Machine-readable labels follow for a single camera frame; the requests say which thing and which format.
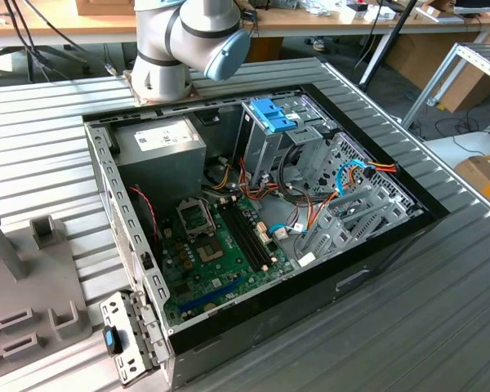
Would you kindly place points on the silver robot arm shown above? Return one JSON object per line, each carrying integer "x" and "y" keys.
{"x": 163, "y": 32}

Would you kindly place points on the perforated metal disk bay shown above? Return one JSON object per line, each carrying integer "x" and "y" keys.
{"x": 326, "y": 245}

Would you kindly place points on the black RAM slot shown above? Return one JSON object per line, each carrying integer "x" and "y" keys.
{"x": 242, "y": 237}
{"x": 248, "y": 234}
{"x": 253, "y": 232}
{"x": 258, "y": 229}

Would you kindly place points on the grey metal drive cage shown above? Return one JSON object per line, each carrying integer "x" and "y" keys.
{"x": 261, "y": 147}

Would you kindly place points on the blue plastic drive latch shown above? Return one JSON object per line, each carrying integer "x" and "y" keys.
{"x": 269, "y": 116}

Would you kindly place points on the grey power supply unit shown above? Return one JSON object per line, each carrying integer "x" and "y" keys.
{"x": 163, "y": 171}

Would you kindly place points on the green motherboard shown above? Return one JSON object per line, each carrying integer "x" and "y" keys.
{"x": 196, "y": 281}

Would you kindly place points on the blue expansion slot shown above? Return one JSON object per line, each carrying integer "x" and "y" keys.
{"x": 212, "y": 295}

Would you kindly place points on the black case fan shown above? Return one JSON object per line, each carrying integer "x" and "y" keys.
{"x": 142, "y": 224}

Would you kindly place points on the silver coin cell battery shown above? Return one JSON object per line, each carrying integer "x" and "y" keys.
{"x": 210, "y": 307}

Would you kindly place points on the black plastic case clip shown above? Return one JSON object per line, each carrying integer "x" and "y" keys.
{"x": 147, "y": 261}

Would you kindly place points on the black open PC case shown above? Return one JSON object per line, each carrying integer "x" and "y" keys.
{"x": 310, "y": 302}

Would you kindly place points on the wooden desk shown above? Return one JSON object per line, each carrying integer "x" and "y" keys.
{"x": 330, "y": 28}

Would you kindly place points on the blue black latch tab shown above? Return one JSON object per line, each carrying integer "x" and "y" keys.
{"x": 109, "y": 339}

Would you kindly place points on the black tripod pole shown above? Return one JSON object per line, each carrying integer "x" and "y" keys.
{"x": 386, "y": 41}

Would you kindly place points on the small white box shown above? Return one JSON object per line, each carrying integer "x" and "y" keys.
{"x": 375, "y": 14}

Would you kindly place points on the large cardboard sheet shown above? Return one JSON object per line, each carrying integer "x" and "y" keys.
{"x": 424, "y": 61}

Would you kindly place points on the white table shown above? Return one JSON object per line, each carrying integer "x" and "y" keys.
{"x": 465, "y": 147}

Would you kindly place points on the cardboard box yellow label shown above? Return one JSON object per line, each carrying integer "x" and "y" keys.
{"x": 477, "y": 179}

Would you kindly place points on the grey parts rack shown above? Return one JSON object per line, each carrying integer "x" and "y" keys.
{"x": 28, "y": 286}

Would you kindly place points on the small cardboard box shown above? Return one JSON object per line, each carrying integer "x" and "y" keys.
{"x": 102, "y": 7}

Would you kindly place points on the black monitor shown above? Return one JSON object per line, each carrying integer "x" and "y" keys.
{"x": 473, "y": 9}

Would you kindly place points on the metal expansion slot bracket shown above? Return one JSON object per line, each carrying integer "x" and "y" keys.
{"x": 132, "y": 347}

